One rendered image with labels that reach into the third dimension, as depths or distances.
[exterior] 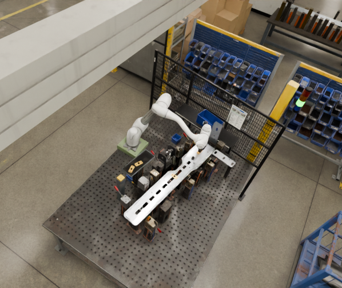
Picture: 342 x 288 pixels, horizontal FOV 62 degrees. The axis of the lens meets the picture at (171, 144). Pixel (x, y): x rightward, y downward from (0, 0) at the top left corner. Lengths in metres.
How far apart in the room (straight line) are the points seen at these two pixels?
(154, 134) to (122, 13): 3.40
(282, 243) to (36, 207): 3.34
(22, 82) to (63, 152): 4.24
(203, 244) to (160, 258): 0.49
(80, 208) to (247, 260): 2.20
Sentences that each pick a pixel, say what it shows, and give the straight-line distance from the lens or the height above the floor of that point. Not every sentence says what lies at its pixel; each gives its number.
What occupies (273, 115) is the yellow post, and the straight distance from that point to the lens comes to 3.36.
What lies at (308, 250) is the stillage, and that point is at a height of 0.17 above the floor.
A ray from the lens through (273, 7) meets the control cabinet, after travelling 9.30.
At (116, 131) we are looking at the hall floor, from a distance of 4.88.
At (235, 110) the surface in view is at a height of 1.39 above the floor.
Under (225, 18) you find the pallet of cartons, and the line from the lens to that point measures 6.94.
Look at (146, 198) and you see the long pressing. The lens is 3.02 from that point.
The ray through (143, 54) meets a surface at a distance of 5.37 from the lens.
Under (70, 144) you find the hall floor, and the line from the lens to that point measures 4.77.
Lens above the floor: 3.65
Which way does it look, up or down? 50 degrees down
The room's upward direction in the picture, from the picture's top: 11 degrees clockwise
